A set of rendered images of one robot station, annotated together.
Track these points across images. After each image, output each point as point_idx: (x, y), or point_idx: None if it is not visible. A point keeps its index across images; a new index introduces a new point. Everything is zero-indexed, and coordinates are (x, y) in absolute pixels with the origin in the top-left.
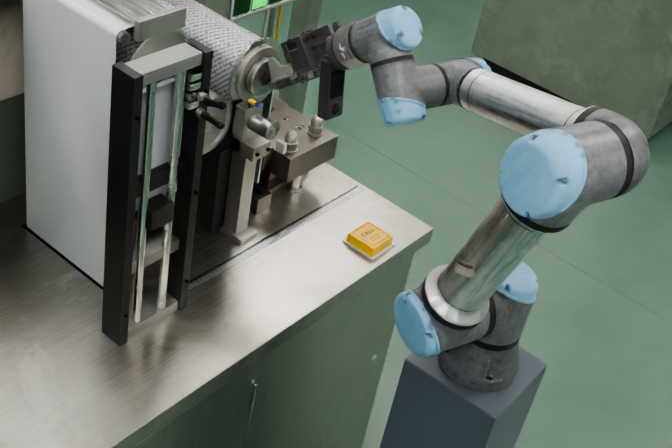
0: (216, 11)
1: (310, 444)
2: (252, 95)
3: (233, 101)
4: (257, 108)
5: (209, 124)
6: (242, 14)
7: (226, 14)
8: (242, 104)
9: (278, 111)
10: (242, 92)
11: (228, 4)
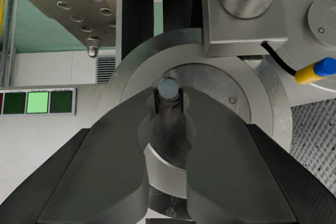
0: (92, 99)
1: None
2: (209, 63)
3: (267, 62)
4: (235, 32)
5: (331, 22)
6: (59, 90)
7: (79, 93)
8: (259, 52)
9: None
10: (252, 83)
11: (78, 103)
